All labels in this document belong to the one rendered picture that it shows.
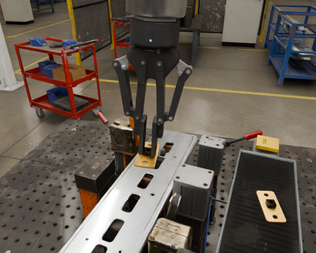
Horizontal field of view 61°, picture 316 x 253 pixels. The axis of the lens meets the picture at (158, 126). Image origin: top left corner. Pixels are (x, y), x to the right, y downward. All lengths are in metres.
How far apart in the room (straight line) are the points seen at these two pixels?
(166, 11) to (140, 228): 0.54
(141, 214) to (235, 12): 6.43
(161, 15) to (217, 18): 7.43
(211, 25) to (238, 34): 1.07
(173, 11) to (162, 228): 0.45
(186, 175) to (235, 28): 6.40
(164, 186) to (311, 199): 0.77
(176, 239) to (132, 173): 0.35
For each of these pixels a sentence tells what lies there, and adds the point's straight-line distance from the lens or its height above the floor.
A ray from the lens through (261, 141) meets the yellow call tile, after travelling 0.82.
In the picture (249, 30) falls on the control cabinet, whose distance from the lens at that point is 7.04.
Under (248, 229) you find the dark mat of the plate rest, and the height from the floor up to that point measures 1.16.
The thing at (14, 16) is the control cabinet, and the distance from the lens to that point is 11.07.
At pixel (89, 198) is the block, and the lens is 0.94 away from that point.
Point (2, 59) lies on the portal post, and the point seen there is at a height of 0.46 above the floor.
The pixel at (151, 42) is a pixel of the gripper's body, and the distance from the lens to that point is 0.40.
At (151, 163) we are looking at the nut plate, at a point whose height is 1.28.
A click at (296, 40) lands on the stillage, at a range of 6.35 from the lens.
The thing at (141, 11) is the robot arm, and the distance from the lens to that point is 0.39.
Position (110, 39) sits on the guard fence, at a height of 0.23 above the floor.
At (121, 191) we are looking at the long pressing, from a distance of 0.85.
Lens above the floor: 1.58
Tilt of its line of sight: 30 degrees down
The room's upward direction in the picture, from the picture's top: straight up
